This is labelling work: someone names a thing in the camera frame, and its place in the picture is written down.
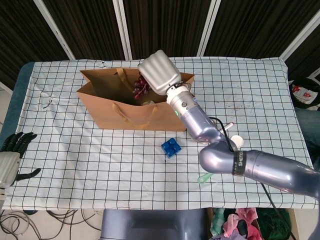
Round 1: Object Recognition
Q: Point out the checkered white tablecloth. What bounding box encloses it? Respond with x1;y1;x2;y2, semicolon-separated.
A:
0;56;320;210

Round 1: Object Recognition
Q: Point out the blue toy brick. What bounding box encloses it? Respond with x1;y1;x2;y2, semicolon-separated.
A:
160;137;183;159

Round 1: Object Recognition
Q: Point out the dark room divider screen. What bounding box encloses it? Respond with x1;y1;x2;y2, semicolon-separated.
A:
0;0;320;90

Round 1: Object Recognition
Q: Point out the green plastic brush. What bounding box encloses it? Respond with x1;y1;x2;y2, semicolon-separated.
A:
197;173;213;185

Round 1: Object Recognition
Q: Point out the cardboard box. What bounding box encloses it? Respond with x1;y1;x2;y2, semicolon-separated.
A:
206;207;301;240

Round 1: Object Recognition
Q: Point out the white paper cup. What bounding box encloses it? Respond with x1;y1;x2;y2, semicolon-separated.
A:
230;134;245;148

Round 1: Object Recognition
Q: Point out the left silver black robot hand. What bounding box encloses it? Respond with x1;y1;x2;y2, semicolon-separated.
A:
0;132;42;190

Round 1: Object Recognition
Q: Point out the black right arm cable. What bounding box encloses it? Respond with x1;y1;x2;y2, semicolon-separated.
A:
208;116;278;210

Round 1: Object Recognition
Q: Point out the pile of colourful clothes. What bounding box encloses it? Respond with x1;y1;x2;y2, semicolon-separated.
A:
209;206;292;240

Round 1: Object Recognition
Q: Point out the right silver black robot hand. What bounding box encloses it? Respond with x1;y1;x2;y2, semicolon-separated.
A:
137;49;182;95

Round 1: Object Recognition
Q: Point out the teal table pad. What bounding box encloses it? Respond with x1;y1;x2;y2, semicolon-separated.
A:
0;61;35;151

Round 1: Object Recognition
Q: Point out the brown paper bag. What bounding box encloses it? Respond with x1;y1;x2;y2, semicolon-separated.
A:
76;67;196;132

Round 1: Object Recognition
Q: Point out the grey-blue robot torso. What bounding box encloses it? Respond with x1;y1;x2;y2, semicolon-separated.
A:
99;208;210;240

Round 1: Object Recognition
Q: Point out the purple grape bunch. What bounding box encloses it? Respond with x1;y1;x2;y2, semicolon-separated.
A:
132;75;150;101

